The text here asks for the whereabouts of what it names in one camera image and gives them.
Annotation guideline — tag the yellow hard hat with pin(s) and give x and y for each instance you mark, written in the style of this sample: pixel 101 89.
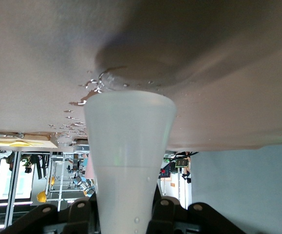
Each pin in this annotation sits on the yellow hard hat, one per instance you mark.
pixel 42 196
pixel 52 181

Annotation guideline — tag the translucent sauce bottle orange cap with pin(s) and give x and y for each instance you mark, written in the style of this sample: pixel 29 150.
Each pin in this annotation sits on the translucent sauce bottle orange cap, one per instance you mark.
pixel 128 146

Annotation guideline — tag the red emergency stop button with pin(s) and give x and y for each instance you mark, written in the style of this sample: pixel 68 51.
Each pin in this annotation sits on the red emergency stop button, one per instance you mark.
pixel 163 171

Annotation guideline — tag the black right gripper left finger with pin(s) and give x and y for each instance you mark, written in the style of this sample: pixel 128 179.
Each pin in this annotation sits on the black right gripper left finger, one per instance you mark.
pixel 82 217

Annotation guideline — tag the brown table cover mat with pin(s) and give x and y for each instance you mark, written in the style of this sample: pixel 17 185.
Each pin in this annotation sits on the brown table cover mat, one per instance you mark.
pixel 33 48

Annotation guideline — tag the black screen green display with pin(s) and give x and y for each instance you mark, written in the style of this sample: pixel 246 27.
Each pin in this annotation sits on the black screen green display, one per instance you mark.
pixel 181 163

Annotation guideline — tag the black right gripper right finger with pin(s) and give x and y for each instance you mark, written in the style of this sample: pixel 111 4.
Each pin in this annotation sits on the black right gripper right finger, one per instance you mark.
pixel 165 214

